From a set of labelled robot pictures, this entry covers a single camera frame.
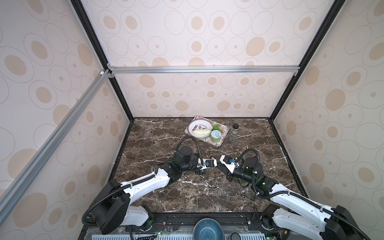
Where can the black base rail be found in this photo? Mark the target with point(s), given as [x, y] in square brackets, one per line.
[236, 226]

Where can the green tin can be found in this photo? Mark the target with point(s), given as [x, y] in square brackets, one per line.
[216, 136]

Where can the white plate with rim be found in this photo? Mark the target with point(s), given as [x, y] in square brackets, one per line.
[199, 124]

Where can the horizontal aluminium rail back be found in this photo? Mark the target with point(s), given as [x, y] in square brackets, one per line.
[205, 69]

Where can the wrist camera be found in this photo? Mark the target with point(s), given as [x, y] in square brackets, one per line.
[227, 160]
[208, 163]

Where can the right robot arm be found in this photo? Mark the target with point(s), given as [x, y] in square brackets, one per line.
[290, 210]

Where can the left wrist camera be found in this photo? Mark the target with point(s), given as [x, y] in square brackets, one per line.
[208, 163]

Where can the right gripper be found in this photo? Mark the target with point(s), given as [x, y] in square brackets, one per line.
[227, 174]

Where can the diagonal aluminium rail left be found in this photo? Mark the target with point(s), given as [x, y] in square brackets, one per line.
[20, 185]

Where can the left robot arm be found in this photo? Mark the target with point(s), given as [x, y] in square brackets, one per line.
[113, 208]

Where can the green leaf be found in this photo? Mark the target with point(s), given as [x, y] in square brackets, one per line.
[217, 128]

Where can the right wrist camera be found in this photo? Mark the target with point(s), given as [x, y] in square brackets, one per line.
[227, 160]

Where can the blue bowl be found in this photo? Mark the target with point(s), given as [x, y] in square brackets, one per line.
[208, 229]

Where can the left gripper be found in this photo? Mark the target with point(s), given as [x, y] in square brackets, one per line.
[199, 172]

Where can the pale cabbage piece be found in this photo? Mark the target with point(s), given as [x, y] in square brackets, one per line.
[201, 133]

